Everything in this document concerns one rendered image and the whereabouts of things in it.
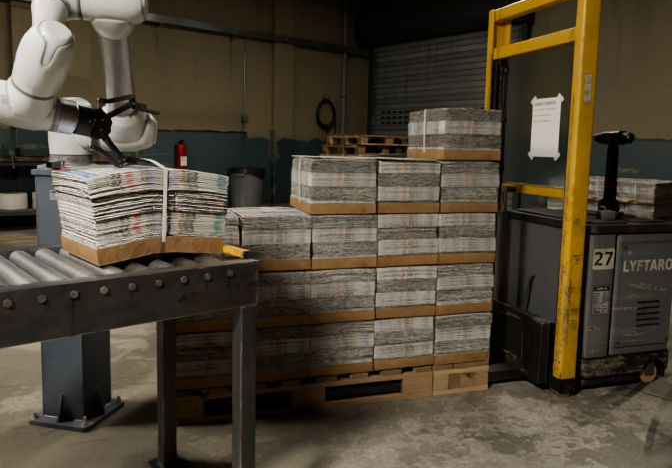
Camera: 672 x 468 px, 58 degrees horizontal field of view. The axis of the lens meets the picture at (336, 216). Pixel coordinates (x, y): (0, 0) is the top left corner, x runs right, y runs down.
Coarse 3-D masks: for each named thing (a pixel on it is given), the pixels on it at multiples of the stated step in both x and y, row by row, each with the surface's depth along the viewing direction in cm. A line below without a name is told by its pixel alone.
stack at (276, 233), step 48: (240, 240) 243; (288, 240) 244; (336, 240) 250; (384, 240) 257; (432, 240) 263; (288, 288) 245; (336, 288) 252; (384, 288) 259; (432, 288) 266; (192, 336) 236; (288, 336) 247; (336, 336) 254; (384, 336) 261; (432, 336) 268; (288, 384) 250; (336, 384) 256
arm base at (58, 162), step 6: (54, 156) 227; (60, 156) 226; (66, 156) 226; (72, 156) 227; (78, 156) 228; (84, 156) 230; (90, 156) 233; (48, 162) 223; (54, 162) 223; (60, 162) 225; (66, 162) 226; (72, 162) 227; (78, 162) 228; (84, 162) 230; (90, 162) 233; (42, 168) 227; (48, 168) 227; (54, 168) 224; (60, 168) 226
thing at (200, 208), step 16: (176, 176) 162; (192, 176) 163; (208, 176) 166; (224, 176) 169; (176, 192) 160; (192, 192) 163; (208, 192) 167; (224, 192) 170; (176, 208) 161; (192, 208) 164; (208, 208) 167; (224, 208) 170; (176, 224) 162; (192, 224) 165; (208, 224) 168; (224, 224) 171
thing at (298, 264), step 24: (264, 264) 241; (288, 264) 244; (312, 264) 247; (336, 264) 250; (360, 264) 254; (384, 264) 257; (408, 264) 261; (336, 312) 253; (360, 312) 256; (384, 312) 260; (408, 312) 263; (432, 312) 267; (384, 360) 262; (408, 360) 266; (432, 360) 270; (192, 384) 237; (216, 384) 240
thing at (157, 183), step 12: (156, 168) 161; (168, 168) 162; (156, 180) 156; (168, 180) 159; (156, 192) 157; (168, 192) 159; (156, 204) 157; (168, 204) 159; (156, 216) 158; (168, 216) 160; (156, 228) 158; (168, 228) 161; (168, 252) 163
